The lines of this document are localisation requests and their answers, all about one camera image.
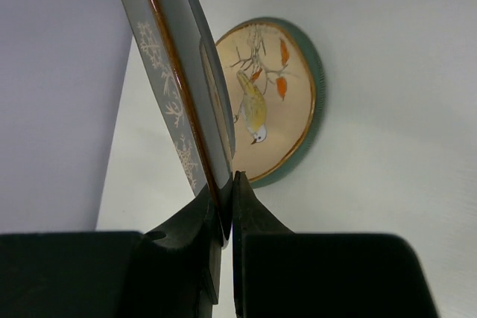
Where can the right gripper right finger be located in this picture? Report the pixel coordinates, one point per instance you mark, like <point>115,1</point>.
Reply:
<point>280,273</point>

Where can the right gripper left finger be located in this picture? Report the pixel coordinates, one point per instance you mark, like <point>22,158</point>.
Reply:
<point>170,271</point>

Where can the teal blue plate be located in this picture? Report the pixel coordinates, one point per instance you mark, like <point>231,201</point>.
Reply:
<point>317,76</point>

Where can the beige floral plate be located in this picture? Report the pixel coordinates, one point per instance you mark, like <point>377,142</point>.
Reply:
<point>270,95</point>

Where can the grey patterned plate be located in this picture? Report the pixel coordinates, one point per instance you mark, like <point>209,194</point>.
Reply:
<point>181,61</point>

